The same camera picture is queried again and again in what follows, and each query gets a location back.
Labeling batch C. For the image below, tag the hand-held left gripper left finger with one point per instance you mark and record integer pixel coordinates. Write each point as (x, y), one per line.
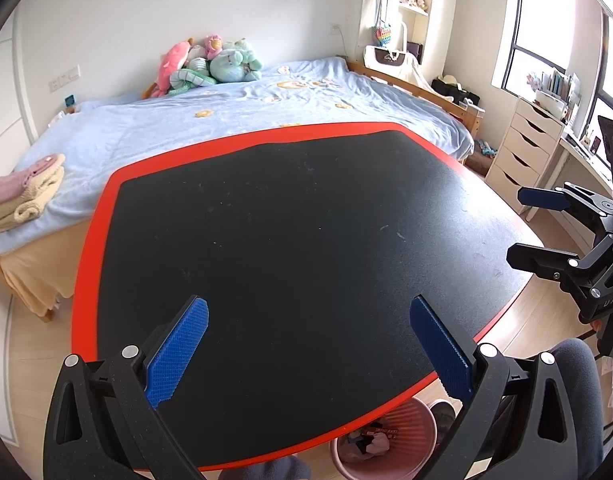
(179, 352)

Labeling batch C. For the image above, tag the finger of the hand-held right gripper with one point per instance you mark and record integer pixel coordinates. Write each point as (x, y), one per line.
(536, 257)
(539, 197)

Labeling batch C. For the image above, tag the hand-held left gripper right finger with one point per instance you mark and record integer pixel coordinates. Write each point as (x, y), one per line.
(441, 352)

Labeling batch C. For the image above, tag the pink ribbed waste bin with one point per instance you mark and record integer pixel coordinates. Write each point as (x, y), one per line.
(416, 425)

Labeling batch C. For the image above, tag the white desk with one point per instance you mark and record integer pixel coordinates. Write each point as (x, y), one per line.
(571, 160)

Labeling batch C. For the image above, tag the white drawer unit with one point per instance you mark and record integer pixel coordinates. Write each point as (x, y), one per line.
(526, 145)

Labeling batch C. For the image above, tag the white storage container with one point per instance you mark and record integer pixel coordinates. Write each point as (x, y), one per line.
(550, 105)

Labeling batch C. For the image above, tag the row of books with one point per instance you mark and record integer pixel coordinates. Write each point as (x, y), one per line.
(561, 85)

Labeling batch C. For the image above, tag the black bag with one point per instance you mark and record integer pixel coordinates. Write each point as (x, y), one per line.
(461, 94)

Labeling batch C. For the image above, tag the person's right leg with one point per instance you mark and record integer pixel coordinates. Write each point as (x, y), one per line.
(579, 385)

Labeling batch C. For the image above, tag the straw hat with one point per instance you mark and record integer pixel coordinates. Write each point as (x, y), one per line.
(445, 80)

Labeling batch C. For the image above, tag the window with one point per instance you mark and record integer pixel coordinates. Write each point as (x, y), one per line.
(546, 20)

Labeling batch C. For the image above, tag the red and black table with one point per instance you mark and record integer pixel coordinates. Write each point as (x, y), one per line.
(286, 235)

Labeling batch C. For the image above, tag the beige bed skirt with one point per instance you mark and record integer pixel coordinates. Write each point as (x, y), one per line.
(41, 270)

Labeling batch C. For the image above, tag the dark purple box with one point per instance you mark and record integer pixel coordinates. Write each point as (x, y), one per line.
(415, 51)

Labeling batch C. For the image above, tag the white tote bag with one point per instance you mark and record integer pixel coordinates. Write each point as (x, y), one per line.
(389, 60)

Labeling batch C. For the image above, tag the folded beige towels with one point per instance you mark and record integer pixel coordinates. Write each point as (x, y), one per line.
(29, 202)

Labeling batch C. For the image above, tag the rainbow crochet bag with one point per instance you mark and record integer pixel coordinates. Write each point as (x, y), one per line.
(384, 35)

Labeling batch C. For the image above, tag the folded pink towel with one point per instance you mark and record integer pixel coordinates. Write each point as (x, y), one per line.
(6, 185)

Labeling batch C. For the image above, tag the bed with blue sheet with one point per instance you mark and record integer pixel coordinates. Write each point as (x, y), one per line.
(236, 110)

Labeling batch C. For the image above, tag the small teal device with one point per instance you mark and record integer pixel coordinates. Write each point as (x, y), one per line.
(70, 100)

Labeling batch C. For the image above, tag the striped green plush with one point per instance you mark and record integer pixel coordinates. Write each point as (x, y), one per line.
(191, 77)

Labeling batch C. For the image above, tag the green elephant plush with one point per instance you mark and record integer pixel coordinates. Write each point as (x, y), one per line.
(234, 62)

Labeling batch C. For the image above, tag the colourful flower doll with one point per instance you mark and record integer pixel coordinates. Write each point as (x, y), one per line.
(213, 44)

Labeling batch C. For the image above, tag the wooden bed frame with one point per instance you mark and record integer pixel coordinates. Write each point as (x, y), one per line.
(411, 91)

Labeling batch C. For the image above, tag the white wall shelf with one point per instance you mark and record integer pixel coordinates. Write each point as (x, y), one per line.
(419, 10)

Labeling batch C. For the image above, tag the white wall switch panel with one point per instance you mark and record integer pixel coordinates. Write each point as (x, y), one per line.
(64, 78)

